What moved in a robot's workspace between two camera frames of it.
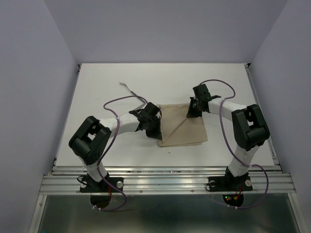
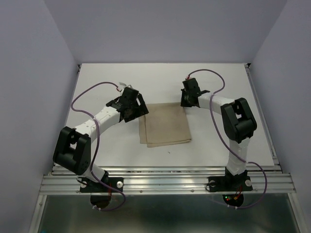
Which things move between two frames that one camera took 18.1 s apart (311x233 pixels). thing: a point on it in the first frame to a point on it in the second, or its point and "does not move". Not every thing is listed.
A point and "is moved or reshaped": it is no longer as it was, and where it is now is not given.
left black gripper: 156,134 to 141,109
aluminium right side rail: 270,142 does not move
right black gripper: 190,112 to 183,102
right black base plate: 230,184 does not move
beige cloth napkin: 178,130 is moved or reshaped
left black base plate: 88,185 does not move
